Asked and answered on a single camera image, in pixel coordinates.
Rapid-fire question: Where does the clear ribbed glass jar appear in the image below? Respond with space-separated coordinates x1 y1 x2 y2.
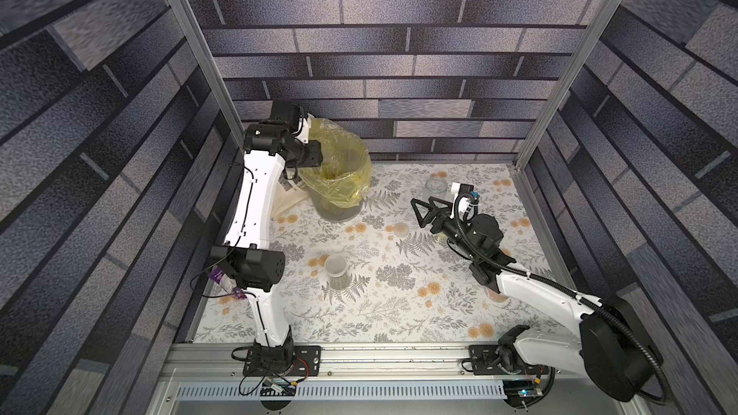
422 175 449 202

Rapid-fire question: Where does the light green jar lid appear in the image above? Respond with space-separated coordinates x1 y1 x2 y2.
434 232 449 243

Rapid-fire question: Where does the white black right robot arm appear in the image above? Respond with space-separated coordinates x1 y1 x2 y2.
411 184 673 405

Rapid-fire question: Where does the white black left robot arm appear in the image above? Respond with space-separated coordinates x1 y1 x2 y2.
211 101 323 382

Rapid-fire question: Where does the grey mesh trash bin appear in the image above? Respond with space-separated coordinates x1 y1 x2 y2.
307 188 363 223

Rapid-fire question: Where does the purple plastic package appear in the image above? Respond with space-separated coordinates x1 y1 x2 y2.
209 267 246 300

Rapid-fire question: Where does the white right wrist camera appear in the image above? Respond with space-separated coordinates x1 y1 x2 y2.
450 182 479 222

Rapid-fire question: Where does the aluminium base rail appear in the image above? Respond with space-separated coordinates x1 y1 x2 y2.
166 341 555 410

